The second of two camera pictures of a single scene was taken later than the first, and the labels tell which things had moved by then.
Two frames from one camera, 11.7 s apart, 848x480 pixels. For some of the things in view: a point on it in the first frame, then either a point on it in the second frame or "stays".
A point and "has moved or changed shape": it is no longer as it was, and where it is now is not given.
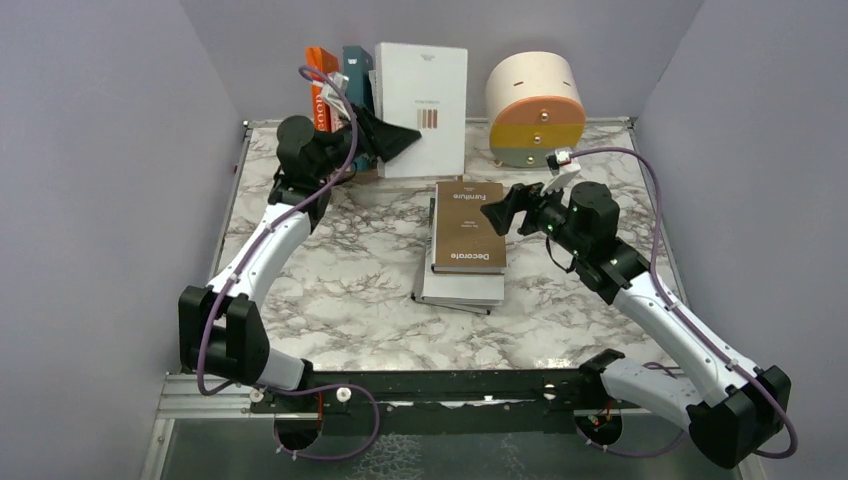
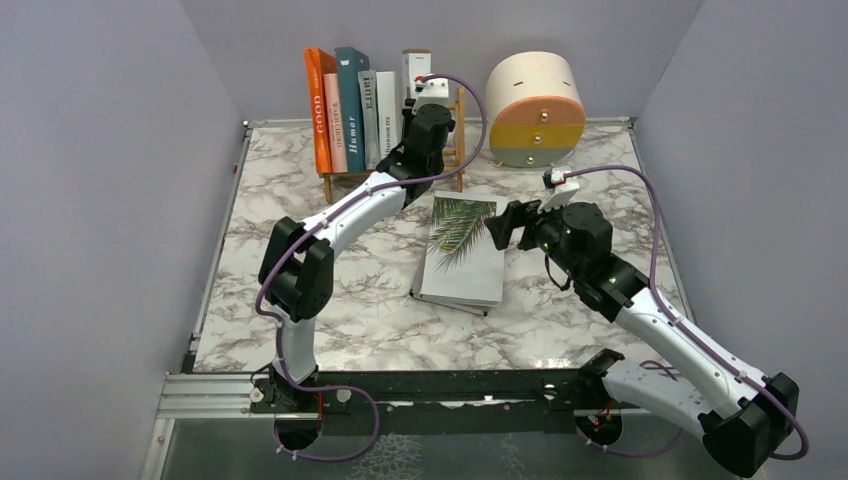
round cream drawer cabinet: [536, 106] stays
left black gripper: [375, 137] -> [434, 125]
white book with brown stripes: [424, 87] has moved or changed shape
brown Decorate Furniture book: [463, 239] -> [416, 63]
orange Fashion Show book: [319, 64] stays
